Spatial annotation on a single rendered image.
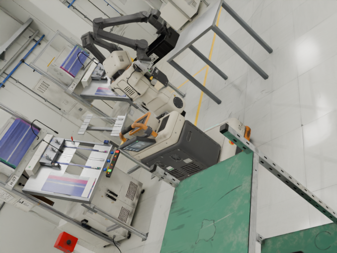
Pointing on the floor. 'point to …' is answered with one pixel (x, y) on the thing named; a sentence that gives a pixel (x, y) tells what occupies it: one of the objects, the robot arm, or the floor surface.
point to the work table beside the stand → (203, 28)
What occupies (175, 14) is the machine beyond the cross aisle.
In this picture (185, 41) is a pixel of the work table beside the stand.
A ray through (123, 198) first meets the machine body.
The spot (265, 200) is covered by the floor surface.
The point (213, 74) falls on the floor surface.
